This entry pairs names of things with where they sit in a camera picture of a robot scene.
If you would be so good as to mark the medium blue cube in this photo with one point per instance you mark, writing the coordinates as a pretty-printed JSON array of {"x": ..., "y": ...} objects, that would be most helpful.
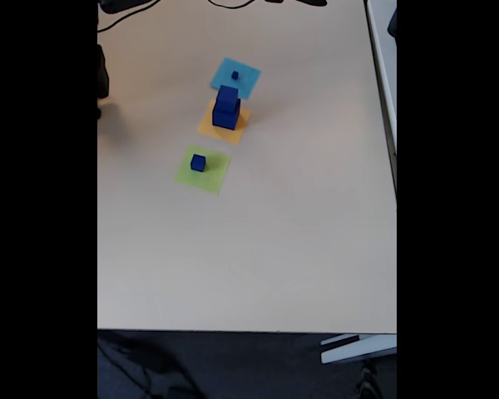
[{"x": 227, "y": 97}]

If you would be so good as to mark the dark object on side table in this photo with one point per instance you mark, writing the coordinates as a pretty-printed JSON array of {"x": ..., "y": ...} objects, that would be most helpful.
[{"x": 393, "y": 23}]

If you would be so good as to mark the white side table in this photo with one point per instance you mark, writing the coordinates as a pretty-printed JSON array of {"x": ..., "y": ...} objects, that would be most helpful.
[{"x": 384, "y": 62}]

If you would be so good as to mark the green paper square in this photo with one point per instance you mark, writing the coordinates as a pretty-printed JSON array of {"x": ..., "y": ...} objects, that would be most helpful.
[{"x": 212, "y": 178}]

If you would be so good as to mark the white table foot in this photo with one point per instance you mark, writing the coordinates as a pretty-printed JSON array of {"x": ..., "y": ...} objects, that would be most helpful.
[{"x": 357, "y": 349}]

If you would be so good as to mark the blue paper square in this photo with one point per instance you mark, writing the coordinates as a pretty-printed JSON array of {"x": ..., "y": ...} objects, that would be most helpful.
[{"x": 247, "y": 79}]

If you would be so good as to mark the black camera box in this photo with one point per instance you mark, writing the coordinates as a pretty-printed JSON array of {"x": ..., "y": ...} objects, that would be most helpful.
[{"x": 312, "y": 2}]

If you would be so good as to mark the orange paper square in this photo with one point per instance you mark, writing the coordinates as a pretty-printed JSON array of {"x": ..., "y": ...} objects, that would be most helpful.
[{"x": 230, "y": 136}]

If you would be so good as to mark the large blue cube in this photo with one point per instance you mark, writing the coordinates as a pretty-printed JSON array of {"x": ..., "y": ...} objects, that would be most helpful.
[{"x": 224, "y": 121}]

